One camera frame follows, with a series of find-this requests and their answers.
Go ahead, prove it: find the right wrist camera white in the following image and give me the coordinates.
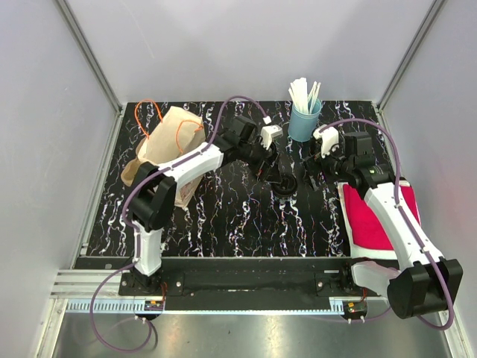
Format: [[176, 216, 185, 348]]
[[312, 125, 339, 158]]

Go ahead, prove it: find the cardboard cup carrier left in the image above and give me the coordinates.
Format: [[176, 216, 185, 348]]
[[121, 158, 142, 187]]

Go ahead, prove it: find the white tray under cloth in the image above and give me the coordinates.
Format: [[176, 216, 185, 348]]
[[337, 175, 424, 262]]

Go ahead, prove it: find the brown paper takeout bag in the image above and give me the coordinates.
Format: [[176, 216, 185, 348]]
[[134, 98, 206, 210]]

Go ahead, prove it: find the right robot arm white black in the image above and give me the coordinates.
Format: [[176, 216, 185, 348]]
[[306, 126, 463, 318]]

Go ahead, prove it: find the light blue cup holder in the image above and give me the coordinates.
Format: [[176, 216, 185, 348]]
[[288, 100, 322, 142]]

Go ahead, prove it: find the red folded cloth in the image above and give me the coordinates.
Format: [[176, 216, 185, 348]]
[[341, 182, 422, 253]]

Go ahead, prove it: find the purple cable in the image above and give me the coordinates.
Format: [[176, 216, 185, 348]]
[[89, 95, 271, 354], [316, 118, 455, 332]]

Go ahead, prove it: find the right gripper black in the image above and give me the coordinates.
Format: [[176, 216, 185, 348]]
[[303, 138, 353, 191]]

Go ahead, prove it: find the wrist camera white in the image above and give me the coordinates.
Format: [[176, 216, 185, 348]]
[[260, 116, 283, 150], [312, 125, 339, 158]]

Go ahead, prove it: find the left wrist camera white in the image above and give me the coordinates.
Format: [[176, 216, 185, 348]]
[[260, 116, 283, 150]]

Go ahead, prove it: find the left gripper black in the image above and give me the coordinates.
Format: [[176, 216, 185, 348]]
[[238, 136, 282, 183]]

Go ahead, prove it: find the black cup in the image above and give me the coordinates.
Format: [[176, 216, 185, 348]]
[[271, 173, 298, 199]]

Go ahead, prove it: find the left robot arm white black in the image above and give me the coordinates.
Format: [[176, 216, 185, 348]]
[[125, 116, 283, 295]]

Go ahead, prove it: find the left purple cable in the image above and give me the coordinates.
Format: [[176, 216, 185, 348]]
[[89, 95, 271, 354]]

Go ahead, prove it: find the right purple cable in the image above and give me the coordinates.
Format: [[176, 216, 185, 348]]
[[316, 118, 455, 332]]

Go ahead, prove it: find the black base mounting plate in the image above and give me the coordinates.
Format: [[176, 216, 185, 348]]
[[119, 257, 374, 314]]

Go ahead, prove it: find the aluminium front rail frame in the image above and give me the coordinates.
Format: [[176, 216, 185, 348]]
[[35, 270, 477, 358]]

